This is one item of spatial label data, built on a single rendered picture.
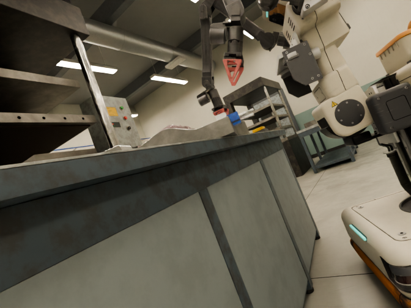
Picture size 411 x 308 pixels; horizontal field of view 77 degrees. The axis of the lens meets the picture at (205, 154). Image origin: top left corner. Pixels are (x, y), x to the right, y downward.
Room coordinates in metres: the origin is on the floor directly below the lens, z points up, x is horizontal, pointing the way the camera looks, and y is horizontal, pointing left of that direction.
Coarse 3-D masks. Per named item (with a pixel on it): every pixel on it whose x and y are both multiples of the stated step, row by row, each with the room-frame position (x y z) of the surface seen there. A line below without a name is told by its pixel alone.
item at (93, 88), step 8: (72, 40) 1.54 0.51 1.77; (80, 40) 1.56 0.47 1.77; (80, 48) 1.54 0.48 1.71; (80, 56) 1.54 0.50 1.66; (80, 64) 1.54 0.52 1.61; (88, 64) 1.55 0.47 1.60; (88, 72) 1.54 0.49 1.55; (88, 80) 1.54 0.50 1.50; (88, 88) 1.55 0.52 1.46; (96, 88) 1.55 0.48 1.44; (96, 96) 1.54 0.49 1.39; (96, 104) 1.54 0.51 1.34; (104, 104) 1.56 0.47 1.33; (104, 112) 1.54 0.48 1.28; (104, 120) 1.54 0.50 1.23; (104, 128) 1.54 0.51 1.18; (112, 128) 1.55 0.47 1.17; (112, 136) 1.54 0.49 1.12; (112, 144) 1.54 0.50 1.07
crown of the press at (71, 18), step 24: (0, 0) 1.16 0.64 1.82; (24, 0) 1.27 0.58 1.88; (48, 0) 1.40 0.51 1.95; (0, 24) 1.27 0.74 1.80; (24, 24) 1.32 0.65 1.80; (48, 24) 1.39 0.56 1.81; (72, 24) 1.50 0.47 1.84; (0, 48) 1.42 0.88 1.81; (24, 48) 1.49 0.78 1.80; (48, 48) 1.57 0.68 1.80; (72, 48) 1.66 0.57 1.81; (48, 72) 1.82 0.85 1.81
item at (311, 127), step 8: (312, 120) 4.69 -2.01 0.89; (312, 128) 4.49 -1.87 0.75; (304, 136) 4.58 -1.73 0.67; (312, 136) 5.37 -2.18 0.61; (320, 136) 6.14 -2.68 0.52; (304, 144) 4.61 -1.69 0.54; (328, 152) 6.09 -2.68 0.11; (336, 152) 5.49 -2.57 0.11; (344, 152) 4.99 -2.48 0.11; (352, 152) 4.58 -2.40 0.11; (312, 160) 4.60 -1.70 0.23; (320, 160) 5.20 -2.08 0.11; (328, 160) 4.75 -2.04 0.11; (336, 160) 4.41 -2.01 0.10; (352, 160) 4.29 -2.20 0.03
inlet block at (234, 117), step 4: (252, 108) 0.88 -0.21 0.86; (224, 112) 0.88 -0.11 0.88; (236, 112) 0.87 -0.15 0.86; (244, 112) 0.89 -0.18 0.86; (248, 112) 0.89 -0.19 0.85; (216, 116) 0.88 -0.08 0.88; (220, 116) 0.88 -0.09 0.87; (224, 116) 0.88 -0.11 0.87; (228, 116) 0.88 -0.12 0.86; (232, 116) 0.88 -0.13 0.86; (236, 116) 0.88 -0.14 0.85; (240, 116) 0.89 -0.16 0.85; (232, 120) 0.88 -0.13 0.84; (236, 120) 0.89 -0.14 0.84
